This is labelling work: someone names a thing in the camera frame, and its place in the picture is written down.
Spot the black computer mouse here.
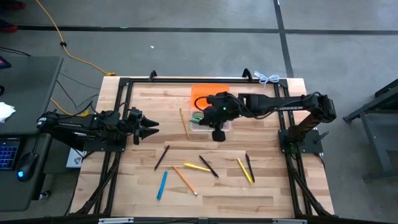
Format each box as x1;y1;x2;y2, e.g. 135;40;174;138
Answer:
16;151;40;183

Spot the yellow wooden pencil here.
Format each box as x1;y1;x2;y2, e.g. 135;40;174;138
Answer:
178;107;190;140

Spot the black device with pink light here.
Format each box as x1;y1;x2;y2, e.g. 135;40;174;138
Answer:
0;55;12;70

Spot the dark grey desk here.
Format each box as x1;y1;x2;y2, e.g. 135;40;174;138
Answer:
0;55;65;136

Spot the black pen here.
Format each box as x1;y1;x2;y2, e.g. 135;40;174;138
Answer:
244;152;256;183
198;154;220;179
154;144;170;171

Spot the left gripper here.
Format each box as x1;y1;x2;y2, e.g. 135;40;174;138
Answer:
123;107;160;146

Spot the backlit keyboard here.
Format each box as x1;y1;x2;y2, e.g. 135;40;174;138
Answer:
0;136;21;171

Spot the orange pencil with red eraser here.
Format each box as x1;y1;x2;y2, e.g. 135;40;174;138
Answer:
172;165;198;197

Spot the yellow highlighter pen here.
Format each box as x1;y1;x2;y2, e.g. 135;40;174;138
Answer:
183;162;211;172

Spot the slim yellow pen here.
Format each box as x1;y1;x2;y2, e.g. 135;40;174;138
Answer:
236;157;254;185

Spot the clear plastic supply box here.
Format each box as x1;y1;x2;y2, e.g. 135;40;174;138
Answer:
190;106;233;132

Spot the yellow extension cable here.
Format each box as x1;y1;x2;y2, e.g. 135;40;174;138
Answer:
34;0;116;77

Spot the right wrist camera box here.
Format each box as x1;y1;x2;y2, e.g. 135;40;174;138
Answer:
211;129;227;143

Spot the person's foot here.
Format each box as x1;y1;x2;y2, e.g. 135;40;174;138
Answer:
0;0;27;10
0;19;19;34

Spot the orange plastic box lid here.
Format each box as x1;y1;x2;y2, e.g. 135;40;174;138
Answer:
191;84;230;108

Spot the white cable bundle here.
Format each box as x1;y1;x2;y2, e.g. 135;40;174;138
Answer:
253;70;280;94

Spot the white printed box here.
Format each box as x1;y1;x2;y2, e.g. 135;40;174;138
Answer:
65;147;88;169

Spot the blue pen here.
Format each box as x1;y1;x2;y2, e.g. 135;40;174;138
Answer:
156;170;169;201

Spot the black side desk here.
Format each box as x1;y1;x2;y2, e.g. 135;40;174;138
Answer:
0;133;53;213

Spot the thin black cable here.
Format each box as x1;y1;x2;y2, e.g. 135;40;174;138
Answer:
58;72;101;91
0;46;32;57
55;80;100;109

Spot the white crumpled tissue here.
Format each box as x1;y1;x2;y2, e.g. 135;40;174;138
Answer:
0;101;16;124

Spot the yellow cable with plug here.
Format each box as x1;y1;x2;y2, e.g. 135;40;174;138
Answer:
50;98;91;118

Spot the black metal stand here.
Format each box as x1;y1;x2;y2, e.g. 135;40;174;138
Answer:
343;78;398;182

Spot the silver metal bracket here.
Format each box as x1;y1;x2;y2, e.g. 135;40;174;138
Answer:
272;218;308;224
98;217;135;224

